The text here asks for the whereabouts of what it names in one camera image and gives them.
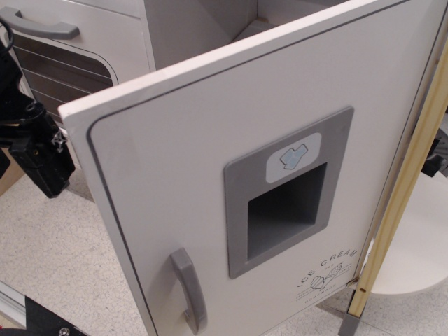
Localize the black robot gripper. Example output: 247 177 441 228
0 45 75 198

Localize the white toy fridge door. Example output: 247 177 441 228
59 1 447 335

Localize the grey fridge door handle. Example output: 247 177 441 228
169 248 208 335

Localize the wooden left side panel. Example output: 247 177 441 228
0 148 26 195

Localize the white toy oven door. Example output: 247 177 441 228
6 31 118 169

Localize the white toy kitchen cabinet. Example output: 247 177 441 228
0 0 448 106

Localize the grey ice dispenser panel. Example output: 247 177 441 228
223 106 354 279

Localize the grey right foot cap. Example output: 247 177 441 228
338 313 361 336

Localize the white round table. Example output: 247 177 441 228
371 172 447 297

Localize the black clamp right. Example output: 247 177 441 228
421 113 447 177

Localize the grey oven door handle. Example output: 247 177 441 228
1 7 80 40

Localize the aluminium rail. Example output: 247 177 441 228
1 282 27 328

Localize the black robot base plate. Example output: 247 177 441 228
1 297 86 336

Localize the wooden right frame post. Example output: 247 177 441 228
347 45 447 319

